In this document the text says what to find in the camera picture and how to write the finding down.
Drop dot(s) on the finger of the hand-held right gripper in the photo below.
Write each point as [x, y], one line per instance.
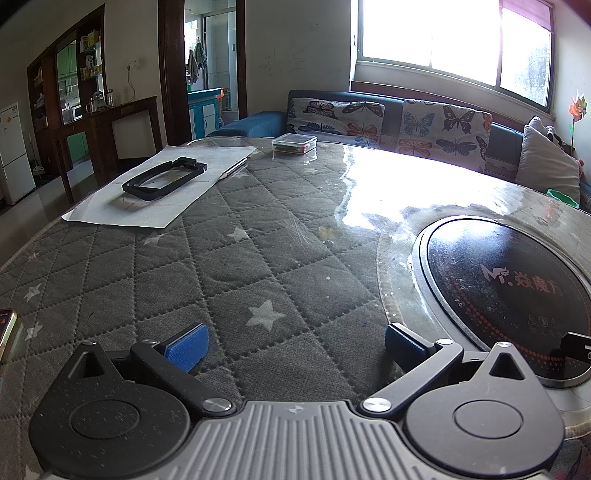
[575, 346]

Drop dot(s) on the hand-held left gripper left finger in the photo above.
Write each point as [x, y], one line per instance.
[185, 347]

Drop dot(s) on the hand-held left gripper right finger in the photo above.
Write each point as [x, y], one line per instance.
[404, 346]

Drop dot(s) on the hanging grey clothes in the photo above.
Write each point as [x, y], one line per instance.
[196, 60]

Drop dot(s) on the round black induction cooktop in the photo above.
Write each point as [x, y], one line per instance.
[503, 286]

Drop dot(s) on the green plastic basin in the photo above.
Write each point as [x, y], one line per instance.
[562, 195]

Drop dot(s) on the white paper sheet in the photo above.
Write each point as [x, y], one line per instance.
[152, 184]

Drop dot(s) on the smartphone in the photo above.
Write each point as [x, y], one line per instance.
[5, 334]

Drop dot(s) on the grey pillow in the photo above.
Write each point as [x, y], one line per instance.
[545, 161]

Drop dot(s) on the butterfly print cushion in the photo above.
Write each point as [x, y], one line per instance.
[443, 131]
[337, 117]

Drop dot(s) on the dark wooden side table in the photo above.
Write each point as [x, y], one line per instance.
[111, 129]

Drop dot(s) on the clear plastic box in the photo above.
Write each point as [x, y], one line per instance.
[294, 143]

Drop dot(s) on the blue sofa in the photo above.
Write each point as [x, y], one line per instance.
[251, 124]

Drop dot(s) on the colourful pinwheel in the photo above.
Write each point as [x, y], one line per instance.
[578, 110]

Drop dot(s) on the turquoise cabinet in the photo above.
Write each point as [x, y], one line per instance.
[203, 110]

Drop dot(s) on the metal kettle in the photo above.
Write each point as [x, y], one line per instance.
[91, 105]

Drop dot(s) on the white refrigerator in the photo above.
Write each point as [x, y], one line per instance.
[14, 152]

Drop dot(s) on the metal thermos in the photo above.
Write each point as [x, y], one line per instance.
[109, 97]

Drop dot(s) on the dark wooden shelf cabinet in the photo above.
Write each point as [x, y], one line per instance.
[69, 83]

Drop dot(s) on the window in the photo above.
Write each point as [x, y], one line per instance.
[443, 37]

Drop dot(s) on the purple window blind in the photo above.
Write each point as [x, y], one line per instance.
[531, 11]

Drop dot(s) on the black rectangular frame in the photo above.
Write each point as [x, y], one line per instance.
[138, 184]

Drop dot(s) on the dark wooden door frame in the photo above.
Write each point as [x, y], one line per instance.
[171, 69]

